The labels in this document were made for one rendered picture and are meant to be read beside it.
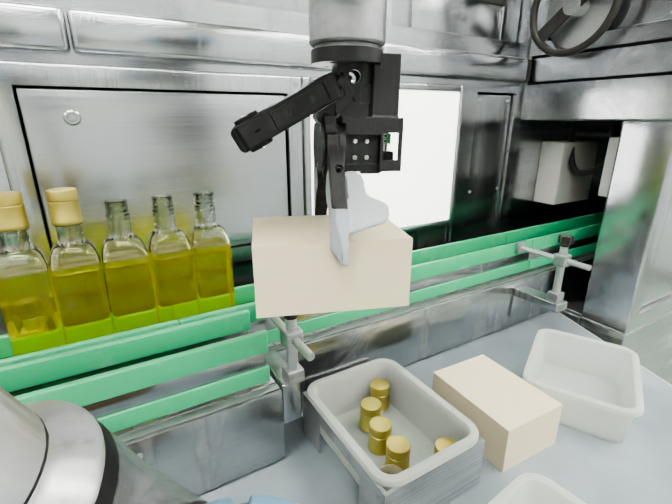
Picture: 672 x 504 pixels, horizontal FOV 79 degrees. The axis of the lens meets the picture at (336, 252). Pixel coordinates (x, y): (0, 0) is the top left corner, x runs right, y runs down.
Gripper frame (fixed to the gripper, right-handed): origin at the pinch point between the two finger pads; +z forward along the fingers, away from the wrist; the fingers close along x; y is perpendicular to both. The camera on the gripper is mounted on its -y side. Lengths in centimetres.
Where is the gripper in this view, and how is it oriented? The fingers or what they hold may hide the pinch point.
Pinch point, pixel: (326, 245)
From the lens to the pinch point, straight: 46.0
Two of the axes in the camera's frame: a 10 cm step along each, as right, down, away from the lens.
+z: -0.1, 9.5, 3.1
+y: 9.8, -0.5, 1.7
